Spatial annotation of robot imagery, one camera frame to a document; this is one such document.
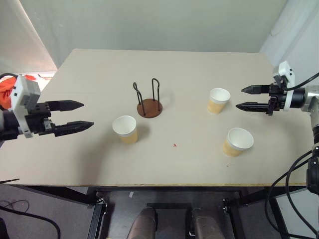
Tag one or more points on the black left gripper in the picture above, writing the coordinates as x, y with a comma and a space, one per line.
38, 119

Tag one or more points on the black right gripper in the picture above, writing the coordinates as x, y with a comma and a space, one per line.
276, 99

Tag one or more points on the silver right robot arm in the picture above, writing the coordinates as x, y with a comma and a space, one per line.
311, 99

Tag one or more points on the tan paper cup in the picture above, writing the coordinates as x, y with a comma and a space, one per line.
125, 129
218, 102
236, 144

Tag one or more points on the orange cloth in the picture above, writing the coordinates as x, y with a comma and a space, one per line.
6, 90

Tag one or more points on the dark rounded robot leg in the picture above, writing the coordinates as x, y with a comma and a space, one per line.
208, 224
143, 224

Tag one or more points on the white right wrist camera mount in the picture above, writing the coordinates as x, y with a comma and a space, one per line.
286, 73

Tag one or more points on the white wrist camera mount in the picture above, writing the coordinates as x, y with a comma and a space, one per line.
286, 73
21, 99

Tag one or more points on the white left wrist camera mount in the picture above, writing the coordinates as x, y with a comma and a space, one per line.
21, 99

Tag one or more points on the black metal table frame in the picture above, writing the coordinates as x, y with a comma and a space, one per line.
164, 190

